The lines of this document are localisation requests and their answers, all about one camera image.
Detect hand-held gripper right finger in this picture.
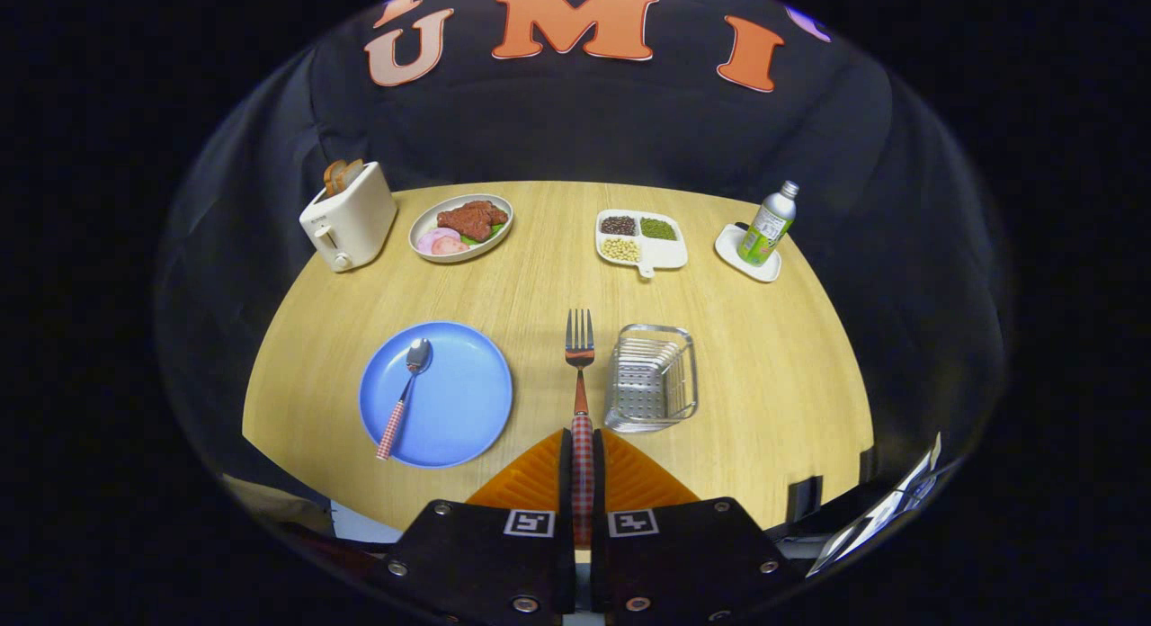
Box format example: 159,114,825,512
591,428,806,626

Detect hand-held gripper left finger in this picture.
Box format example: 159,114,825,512
364,428,576,626

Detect spoon with red checked handle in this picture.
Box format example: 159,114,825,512
376,338,433,461

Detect fork with red checked handle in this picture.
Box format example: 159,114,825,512
565,309,596,548

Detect blue round plate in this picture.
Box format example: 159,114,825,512
359,321,514,470

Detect beige cloth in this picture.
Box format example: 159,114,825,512
223,473,334,537

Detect white divided tray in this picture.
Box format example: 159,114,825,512
594,209,689,279

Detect white square coaster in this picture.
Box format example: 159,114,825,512
715,223,782,283

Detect pink ham slices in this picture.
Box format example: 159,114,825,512
416,228,470,256

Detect white oval plate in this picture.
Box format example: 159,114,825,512
408,193,514,264

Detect green label metal bottle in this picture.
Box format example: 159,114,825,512
737,180,800,268

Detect brown steak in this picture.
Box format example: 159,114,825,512
436,200,509,243

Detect cream toaster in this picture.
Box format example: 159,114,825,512
299,161,398,273

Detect toast slices in toaster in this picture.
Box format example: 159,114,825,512
323,158,365,198

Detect black backdrop cloth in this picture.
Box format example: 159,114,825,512
153,0,1013,519

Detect metal wire basket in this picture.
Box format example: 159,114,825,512
603,324,700,434

